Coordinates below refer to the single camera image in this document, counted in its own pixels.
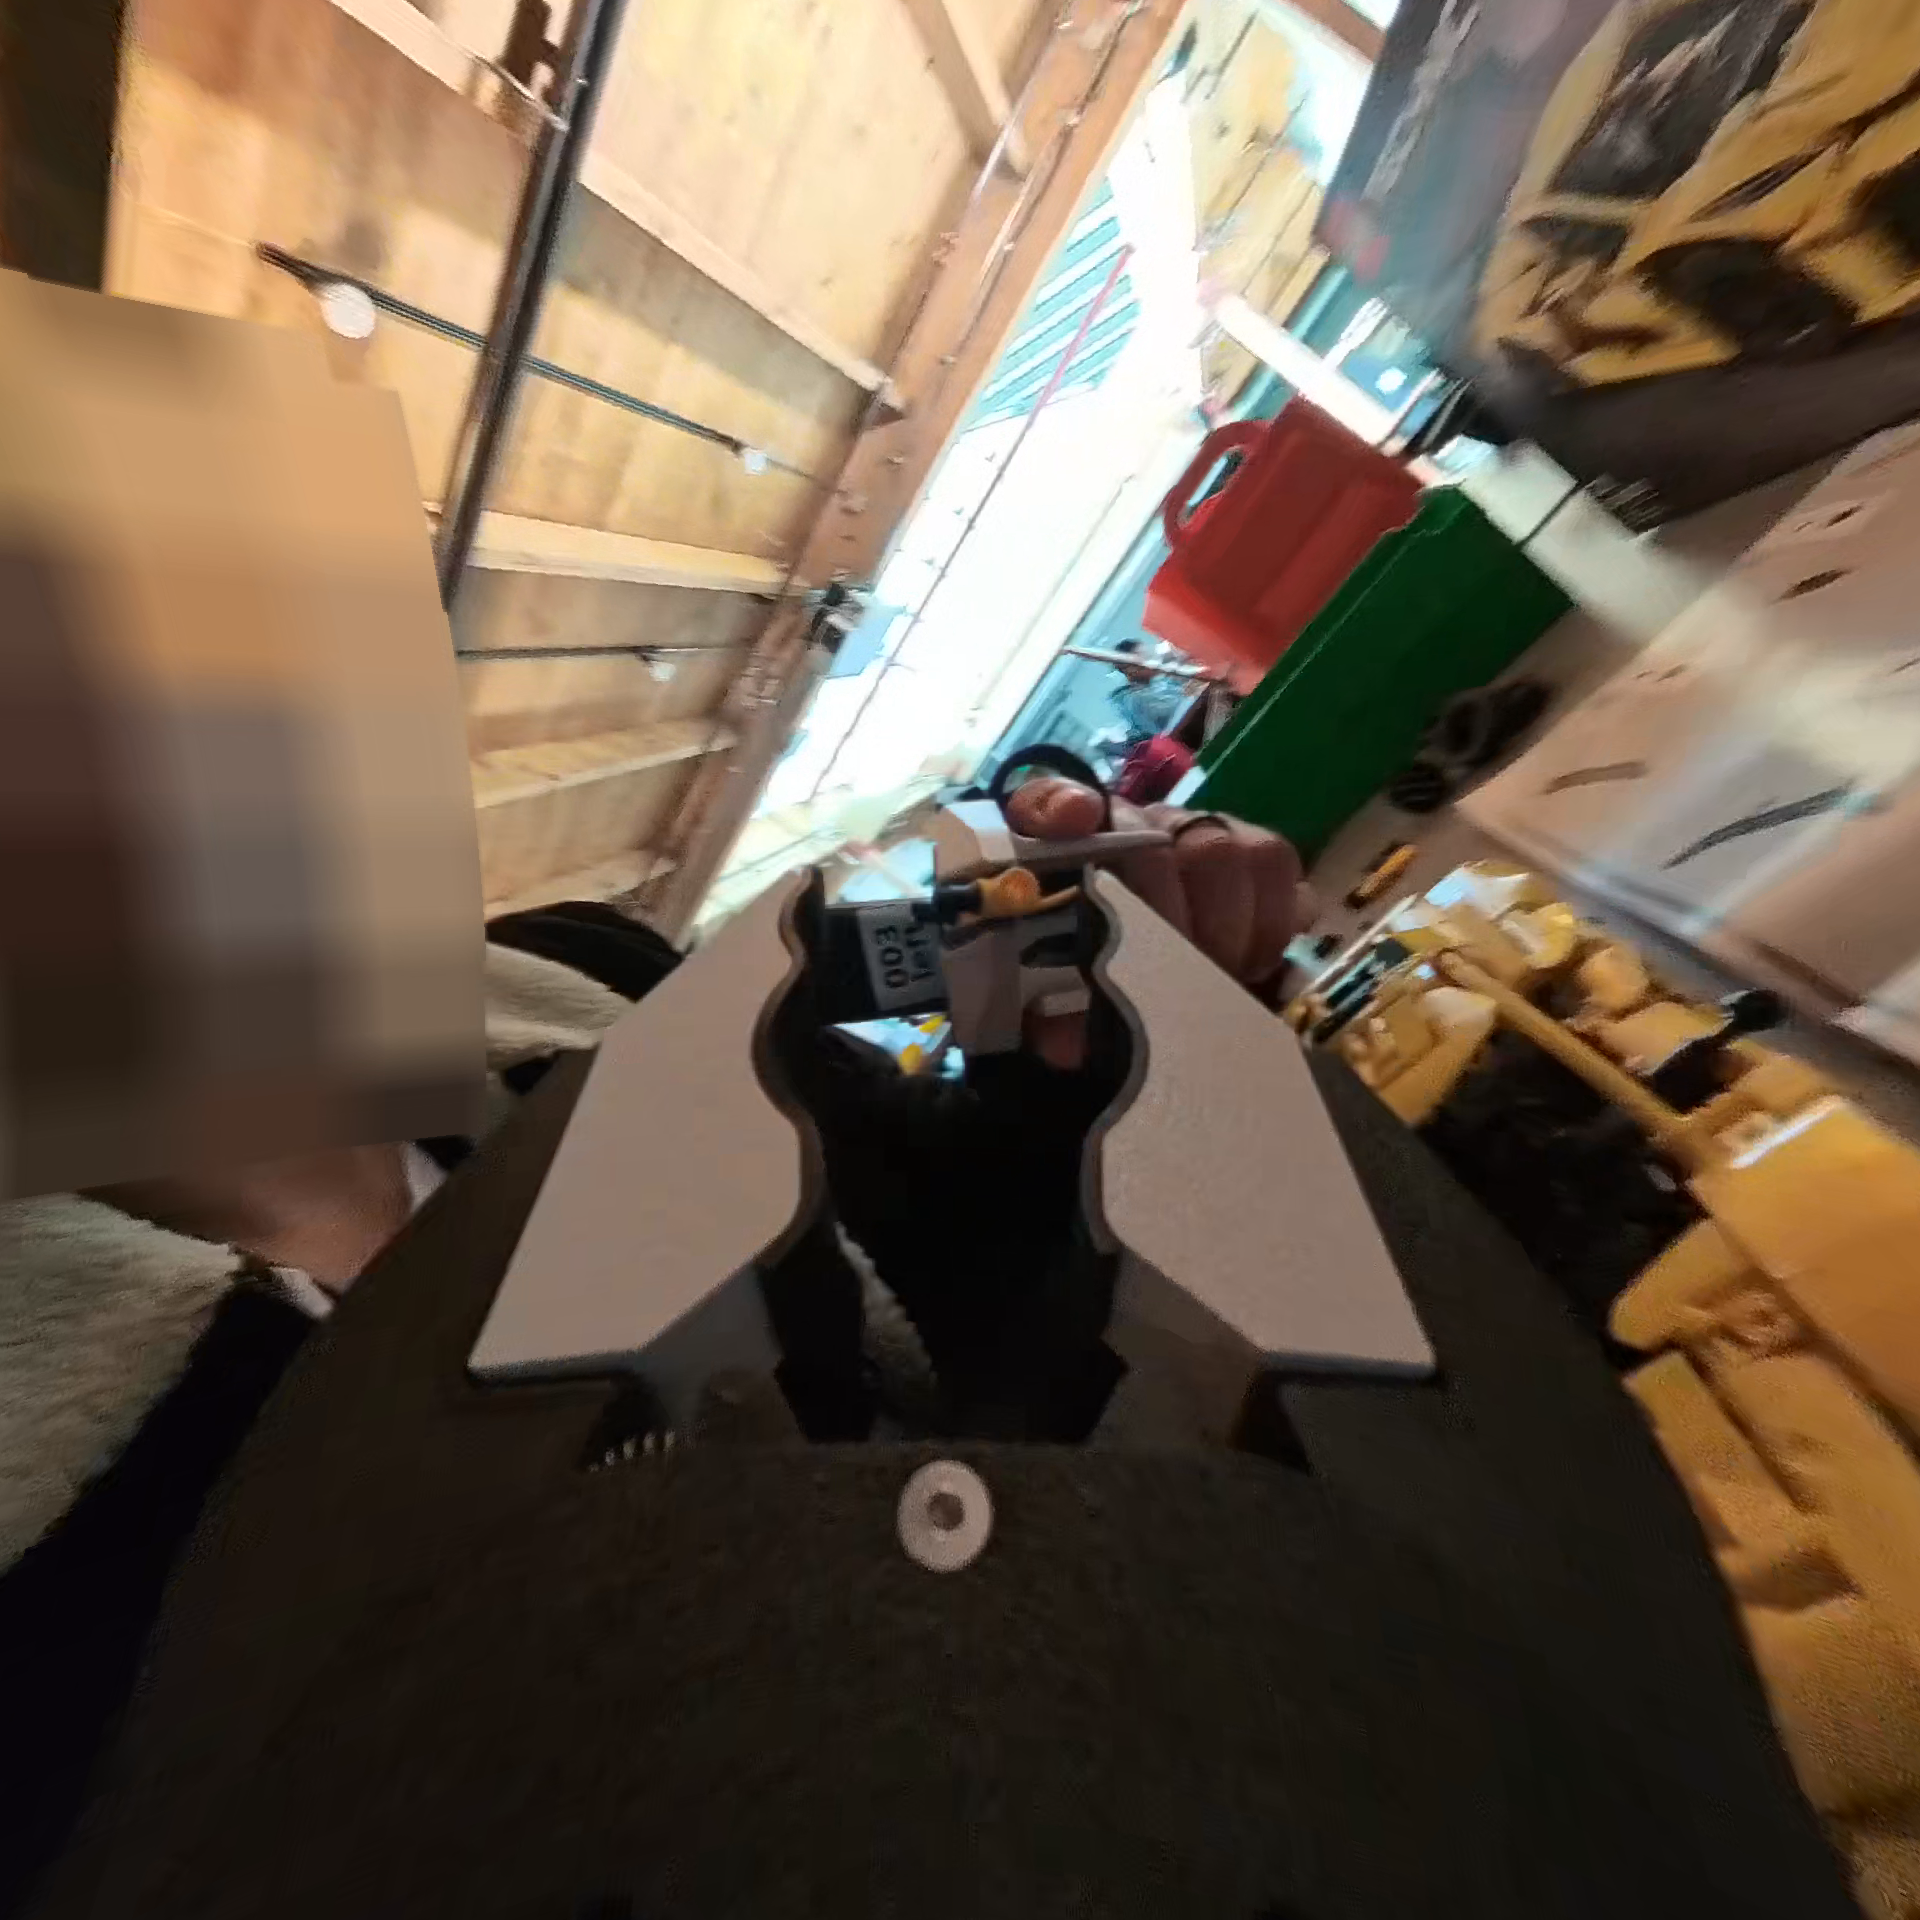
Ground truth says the yellow brick toy car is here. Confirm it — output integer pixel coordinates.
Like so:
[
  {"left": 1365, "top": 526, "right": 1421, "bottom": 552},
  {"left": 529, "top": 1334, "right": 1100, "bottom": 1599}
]
[{"left": 1290, "top": 862, "right": 1920, "bottom": 1833}]

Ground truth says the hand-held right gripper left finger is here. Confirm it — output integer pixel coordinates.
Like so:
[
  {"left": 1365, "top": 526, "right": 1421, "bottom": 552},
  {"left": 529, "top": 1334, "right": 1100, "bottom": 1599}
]
[{"left": 468, "top": 866, "right": 835, "bottom": 1382}]

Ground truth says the person's left hand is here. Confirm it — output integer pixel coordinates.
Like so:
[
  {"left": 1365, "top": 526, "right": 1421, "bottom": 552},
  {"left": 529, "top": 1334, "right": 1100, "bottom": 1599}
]
[{"left": 1005, "top": 777, "right": 1309, "bottom": 1071}]

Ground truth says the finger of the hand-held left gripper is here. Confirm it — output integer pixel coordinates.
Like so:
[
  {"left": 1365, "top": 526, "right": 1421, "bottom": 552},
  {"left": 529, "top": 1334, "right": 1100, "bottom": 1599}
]
[
  {"left": 935, "top": 806, "right": 1174, "bottom": 882},
  {"left": 943, "top": 911, "right": 1087, "bottom": 1056}
]

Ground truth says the open instruction booklet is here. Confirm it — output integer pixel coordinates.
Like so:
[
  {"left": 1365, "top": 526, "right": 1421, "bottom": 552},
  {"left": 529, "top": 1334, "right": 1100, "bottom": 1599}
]
[{"left": 1462, "top": 434, "right": 1920, "bottom": 1050}]

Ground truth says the person's left forearm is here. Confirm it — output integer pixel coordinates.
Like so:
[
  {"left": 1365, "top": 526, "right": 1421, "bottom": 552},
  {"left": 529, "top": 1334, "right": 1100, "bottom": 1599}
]
[{"left": 815, "top": 1036, "right": 1119, "bottom": 1425}]

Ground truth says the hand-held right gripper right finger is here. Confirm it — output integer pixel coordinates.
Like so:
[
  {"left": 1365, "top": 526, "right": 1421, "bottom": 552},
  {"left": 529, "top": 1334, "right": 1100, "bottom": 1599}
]
[{"left": 1078, "top": 866, "right": 1439, "bottom": 1382}]

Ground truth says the green plastic bin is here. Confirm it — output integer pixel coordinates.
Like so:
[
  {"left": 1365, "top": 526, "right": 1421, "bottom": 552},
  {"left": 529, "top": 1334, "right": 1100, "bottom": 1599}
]
[{"left": 1190, "top": 486, "right": 1574, "bottom": 864}]

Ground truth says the dark toy car box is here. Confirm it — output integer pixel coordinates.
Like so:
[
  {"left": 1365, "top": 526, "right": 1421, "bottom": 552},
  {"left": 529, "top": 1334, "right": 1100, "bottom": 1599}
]
[{"left": 1318, "top": 0, "right": 1920, "bottom": 512}]

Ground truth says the stack of black toy wheels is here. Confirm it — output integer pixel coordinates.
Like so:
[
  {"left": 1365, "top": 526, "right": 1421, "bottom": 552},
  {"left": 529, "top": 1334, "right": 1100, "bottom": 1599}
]
[{"left": 1387, "top": 678, "right": 1555, "bottom": 816}]

